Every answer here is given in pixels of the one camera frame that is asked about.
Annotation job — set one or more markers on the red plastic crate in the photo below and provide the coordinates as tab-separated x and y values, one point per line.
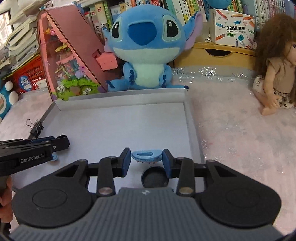
29	77

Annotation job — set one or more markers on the row of shelf books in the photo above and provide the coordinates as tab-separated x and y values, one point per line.
105	16

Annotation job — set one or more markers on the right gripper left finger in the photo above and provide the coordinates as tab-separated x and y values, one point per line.
109	168

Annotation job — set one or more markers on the small black round cap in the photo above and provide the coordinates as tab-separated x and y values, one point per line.
154	177

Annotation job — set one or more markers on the grey cardboard tray box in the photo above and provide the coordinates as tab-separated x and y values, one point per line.
102	125

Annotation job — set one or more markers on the blue hair clip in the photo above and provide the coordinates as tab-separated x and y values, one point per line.
54	157
147	156

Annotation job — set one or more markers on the stack of books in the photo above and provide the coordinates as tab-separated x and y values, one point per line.
18	33

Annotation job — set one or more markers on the Stitch plush toy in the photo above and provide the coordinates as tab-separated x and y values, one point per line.
148	38

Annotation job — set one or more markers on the Doraemon plush toy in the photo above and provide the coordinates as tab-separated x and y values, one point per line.
8	98

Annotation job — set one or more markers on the white label printer box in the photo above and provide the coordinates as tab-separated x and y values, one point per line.
230	28

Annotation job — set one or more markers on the wooden drawer box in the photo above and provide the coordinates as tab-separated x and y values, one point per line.
210	54

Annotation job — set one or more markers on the pink triangular diorama house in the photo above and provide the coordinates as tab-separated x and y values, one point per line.
73	57

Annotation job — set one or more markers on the person's left hand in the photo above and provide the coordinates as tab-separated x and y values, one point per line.
6	198

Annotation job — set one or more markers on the brown-haired doll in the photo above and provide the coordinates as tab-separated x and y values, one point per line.
274	85

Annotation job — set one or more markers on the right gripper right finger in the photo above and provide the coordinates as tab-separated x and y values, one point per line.
181	168

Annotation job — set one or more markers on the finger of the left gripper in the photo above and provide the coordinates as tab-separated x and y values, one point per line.
60	143
18	142

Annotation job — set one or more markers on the small binder clip on tray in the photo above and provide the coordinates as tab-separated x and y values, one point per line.
36	128

